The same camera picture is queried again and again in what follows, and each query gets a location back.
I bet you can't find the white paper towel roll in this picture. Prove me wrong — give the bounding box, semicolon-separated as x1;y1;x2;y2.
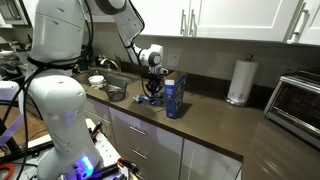
227;59;260;104

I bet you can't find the orange handled tool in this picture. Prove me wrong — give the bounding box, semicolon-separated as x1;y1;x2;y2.
0;162;16;180

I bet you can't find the silver toaster oven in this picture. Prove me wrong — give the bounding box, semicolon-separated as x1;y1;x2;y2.
263;69;320;150

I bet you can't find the tall blue cardboard box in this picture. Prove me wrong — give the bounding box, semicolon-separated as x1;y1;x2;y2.
163;70;189;120

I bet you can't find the black wire mesh basket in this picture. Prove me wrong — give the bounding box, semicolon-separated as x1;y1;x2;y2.
103;77;129;103

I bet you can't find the silver drawer handle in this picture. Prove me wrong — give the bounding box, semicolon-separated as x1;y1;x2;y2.
134;171;150;180
128;125;148;136
131;148;149;160

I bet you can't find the metal paper towel holder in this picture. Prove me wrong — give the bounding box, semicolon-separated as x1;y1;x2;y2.
224;53;255;108

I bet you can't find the silver microwave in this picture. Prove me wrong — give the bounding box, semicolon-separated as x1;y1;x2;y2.
0;0;30;28

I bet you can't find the white wall outlet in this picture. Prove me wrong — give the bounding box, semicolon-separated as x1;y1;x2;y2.
167;53;181;67

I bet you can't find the white bowl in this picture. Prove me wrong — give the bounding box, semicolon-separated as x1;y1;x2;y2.
87;74;107;90

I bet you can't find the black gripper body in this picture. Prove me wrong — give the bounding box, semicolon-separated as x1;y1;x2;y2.
145;77;165;91

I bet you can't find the grey small drawer front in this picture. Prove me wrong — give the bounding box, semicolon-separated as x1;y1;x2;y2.
83;97;113;122

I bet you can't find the white and blue packet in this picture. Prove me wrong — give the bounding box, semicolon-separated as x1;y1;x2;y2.
132;94;144;104

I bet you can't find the white upper cabinet door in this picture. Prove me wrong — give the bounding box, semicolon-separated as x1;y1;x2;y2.
191;0;302;43
139;0;193;37
295;0;320;47

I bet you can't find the grey lower cabinet door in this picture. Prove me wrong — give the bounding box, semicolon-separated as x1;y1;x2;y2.
179;138;243;180

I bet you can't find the steel kitchen sink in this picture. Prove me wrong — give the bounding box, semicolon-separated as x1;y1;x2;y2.
70;67;138;98

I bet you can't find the purple strap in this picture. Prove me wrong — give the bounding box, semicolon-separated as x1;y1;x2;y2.
0;113;25;148

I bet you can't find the silver cabinet door handle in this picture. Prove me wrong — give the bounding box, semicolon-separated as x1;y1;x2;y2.
180;8;187;37
188;8;197;38
287;1;310;44

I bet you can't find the chrome sink faucet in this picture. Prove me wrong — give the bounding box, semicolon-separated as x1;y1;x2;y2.
99;53;123;73

